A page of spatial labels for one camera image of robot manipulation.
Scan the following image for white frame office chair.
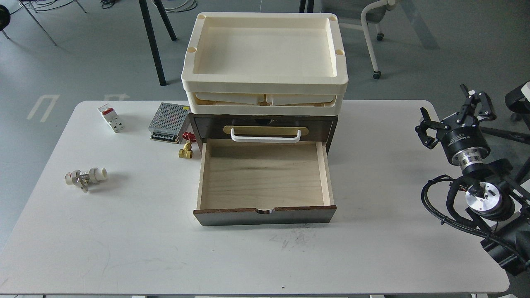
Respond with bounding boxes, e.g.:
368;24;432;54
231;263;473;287
320;0;399;79

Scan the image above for white circuit breaker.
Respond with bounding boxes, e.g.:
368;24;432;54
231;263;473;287
98;104;124;133

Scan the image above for white drawer handle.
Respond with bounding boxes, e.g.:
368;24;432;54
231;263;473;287
230;128;301;144

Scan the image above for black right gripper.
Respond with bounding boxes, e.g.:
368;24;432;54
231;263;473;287
415;84;497;167

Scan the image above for brass valve red handle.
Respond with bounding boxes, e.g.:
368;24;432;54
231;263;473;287
178;132;196;159

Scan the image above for grey metal chair legs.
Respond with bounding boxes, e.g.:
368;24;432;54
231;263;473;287
1;0;87;46

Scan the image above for open wooden drawer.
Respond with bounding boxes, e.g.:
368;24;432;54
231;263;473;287
193;139;337;226

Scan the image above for cream plastic stacked tray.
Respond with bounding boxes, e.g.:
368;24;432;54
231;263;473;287
181;12;348;116

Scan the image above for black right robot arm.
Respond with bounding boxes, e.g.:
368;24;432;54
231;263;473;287
415;84;530;275

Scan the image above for white plastic pipe valve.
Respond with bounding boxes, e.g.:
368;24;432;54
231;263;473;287
65;167;107;193

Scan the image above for black table legs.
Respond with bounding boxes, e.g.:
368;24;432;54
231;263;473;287
138;0;178;87

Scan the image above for metal mesh power supply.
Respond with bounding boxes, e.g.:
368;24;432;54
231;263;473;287
148;102;190;144

